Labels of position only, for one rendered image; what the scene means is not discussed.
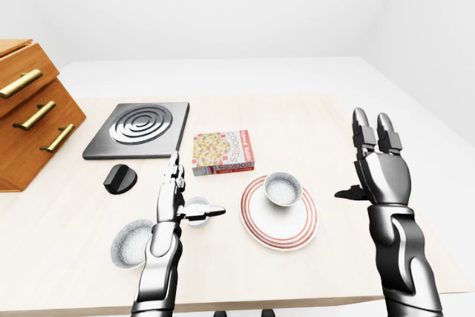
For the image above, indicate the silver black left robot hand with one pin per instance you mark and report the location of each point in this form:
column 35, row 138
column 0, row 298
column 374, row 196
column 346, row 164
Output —
column 168, row 202

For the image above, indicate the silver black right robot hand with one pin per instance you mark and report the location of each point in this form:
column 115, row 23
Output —
column 386, row 176

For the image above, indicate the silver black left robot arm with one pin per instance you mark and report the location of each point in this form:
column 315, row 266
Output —
column 159, row 265

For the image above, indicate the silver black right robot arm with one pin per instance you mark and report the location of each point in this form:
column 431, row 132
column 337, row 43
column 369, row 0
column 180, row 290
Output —
column 401, row 257

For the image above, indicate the patterned bowl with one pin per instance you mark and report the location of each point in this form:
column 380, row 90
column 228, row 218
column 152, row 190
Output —
column 130, row 244
column 282, row 190

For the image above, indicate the flat dark stove plate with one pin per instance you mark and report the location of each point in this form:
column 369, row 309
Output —
column 111, row 146

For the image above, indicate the white plate with red rings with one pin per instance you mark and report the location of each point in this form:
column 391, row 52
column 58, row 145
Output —
column 278, row 228

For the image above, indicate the small white ramekin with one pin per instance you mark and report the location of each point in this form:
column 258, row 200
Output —
column 196, row 201

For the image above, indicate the round black stove knob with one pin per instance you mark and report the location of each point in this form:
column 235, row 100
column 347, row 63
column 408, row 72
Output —
column 119, row 179

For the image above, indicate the printed cookies box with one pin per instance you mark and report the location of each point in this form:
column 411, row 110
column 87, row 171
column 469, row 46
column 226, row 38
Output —
column 217, row 148

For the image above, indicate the small dark shape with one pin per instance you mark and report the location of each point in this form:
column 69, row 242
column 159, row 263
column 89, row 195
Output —
column 267, row 313
column 219, row 314

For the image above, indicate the wooden cabinet with drawers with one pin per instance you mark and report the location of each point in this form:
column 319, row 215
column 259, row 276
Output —
column 22, row 168

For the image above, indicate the wooden cabinet drawer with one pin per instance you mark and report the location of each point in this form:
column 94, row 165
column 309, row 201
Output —
column 22, row 161
column 15, row 109
column 41, row 64

